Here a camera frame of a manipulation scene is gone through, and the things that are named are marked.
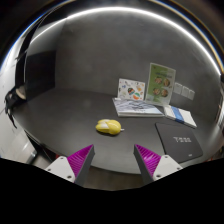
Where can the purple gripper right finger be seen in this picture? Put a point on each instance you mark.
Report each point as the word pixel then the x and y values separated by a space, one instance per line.
pixel 153 166

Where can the grey magazine lying flat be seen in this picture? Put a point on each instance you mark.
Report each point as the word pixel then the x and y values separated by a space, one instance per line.
pixel 130 108

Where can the white illustrated card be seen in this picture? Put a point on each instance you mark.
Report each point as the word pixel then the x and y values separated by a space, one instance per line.
pixel 131 89

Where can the white wall socket panel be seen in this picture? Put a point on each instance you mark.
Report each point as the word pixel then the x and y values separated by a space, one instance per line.
pixel 184 91

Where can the yellow computer mouse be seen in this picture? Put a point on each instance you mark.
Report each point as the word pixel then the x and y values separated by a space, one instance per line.
pixel 109 126

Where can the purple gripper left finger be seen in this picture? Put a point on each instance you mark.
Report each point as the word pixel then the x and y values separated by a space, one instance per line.
pixel 75 167

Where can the black chair at left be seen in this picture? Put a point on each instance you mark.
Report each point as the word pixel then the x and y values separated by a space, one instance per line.
pixel 15 97

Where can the white and blue book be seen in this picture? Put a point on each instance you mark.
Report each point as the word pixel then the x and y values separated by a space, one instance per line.
pixel 179 115

